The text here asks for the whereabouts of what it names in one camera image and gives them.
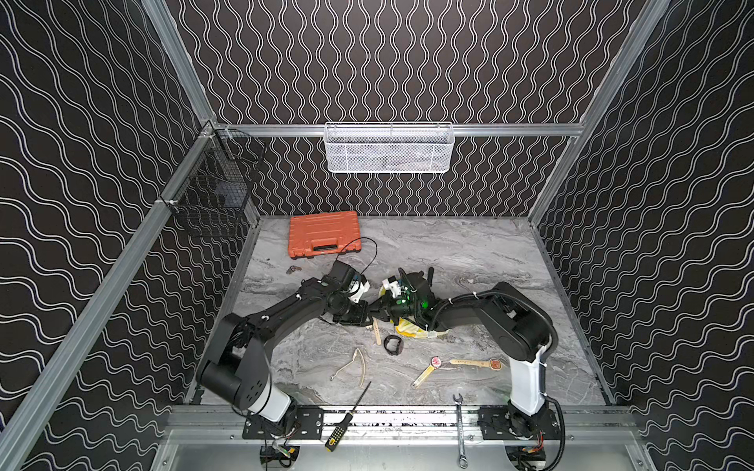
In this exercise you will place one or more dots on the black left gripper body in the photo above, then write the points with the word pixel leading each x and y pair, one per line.
pixel 358 312

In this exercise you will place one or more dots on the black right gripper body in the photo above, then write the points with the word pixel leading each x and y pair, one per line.
pixel 386 308

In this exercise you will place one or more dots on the yellow green white towel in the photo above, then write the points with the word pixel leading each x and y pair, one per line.
pixel 409 329

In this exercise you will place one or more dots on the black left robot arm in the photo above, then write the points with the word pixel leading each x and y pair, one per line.
pixel 236 362

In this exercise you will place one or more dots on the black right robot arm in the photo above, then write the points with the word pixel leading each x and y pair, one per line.
pixel 523 330

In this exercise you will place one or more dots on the red plastic tool case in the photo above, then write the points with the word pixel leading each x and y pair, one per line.
pixel 324 233

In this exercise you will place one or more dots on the black yellow screwdriver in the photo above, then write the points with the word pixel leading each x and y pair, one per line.
pixel 342 427

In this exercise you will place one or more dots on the silver combination wrench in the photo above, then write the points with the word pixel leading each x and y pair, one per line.
pixel 463 462

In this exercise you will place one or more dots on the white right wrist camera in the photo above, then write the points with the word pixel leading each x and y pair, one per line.
pixel 392 286

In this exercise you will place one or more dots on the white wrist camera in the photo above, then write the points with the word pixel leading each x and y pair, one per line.
pixel 358 288
pixel 392 286

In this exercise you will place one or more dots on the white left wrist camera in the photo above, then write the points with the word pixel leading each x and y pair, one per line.
pixel 358 288

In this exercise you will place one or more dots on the yellow strap red dial watch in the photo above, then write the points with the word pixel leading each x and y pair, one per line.
pixel 434 364

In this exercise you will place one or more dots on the orange strap watch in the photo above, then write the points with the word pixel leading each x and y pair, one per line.
pixel 493 364

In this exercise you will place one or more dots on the black wire basket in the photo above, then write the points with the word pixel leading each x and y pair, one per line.
pixel 216 199

